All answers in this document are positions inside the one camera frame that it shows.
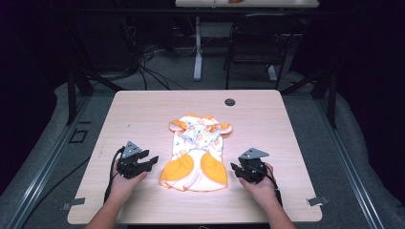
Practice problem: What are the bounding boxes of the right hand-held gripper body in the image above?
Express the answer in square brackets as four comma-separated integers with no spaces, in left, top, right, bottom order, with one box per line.
[238,147,270,185]

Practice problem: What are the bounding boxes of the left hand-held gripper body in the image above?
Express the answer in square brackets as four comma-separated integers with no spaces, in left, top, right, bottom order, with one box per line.
[117,140,151,180]

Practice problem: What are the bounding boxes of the orange and white baby garment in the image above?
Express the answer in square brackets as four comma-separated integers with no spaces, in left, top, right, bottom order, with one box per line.
[159,113,233,193]

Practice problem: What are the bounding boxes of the person's left hand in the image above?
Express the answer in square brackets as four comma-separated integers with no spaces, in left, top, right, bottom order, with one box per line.
[109,165,148,205]

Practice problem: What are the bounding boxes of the person's right hand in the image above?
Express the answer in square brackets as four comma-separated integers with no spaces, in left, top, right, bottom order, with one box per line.
[239,162,279,209]

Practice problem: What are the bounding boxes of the black metal stand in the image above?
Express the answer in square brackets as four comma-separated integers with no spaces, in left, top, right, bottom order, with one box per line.
[65,61,126,127]
[280,67,339,130]

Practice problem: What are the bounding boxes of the white desk foot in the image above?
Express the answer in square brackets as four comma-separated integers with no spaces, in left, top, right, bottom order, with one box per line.
[266,64,279,82]

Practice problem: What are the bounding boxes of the white desk leg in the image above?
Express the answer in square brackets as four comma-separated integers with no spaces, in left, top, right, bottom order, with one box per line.
[193,16,203,82]

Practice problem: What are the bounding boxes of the black chair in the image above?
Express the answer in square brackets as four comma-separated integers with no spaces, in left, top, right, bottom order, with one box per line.
[224,12,301,91]

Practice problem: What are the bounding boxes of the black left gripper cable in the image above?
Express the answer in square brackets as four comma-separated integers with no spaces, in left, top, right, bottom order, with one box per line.
[103,146,126,204]

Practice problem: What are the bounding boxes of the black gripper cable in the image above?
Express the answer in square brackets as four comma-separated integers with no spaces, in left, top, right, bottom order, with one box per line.
[103,146,126,204]
[254,163,284,208]

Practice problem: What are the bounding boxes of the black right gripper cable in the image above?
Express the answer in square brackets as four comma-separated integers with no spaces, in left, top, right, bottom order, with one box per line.
[254,163,284,208]

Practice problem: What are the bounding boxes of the grey metal table bracket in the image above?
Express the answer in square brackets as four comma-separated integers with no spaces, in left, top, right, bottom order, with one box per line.
[61,197,87,211]
[306,195,330,207]

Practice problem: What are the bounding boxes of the black floor cable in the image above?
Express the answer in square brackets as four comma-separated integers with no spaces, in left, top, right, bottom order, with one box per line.
[18,155,94,229]

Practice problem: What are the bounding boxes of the aluminium floor rail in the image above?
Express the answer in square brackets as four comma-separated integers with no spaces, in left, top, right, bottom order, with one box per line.
[6,94,94,229]
[316,96,387,229]

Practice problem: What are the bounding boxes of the bundle of floor cables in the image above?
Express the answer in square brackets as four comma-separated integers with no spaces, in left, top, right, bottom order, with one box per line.
[135,42,189,92]

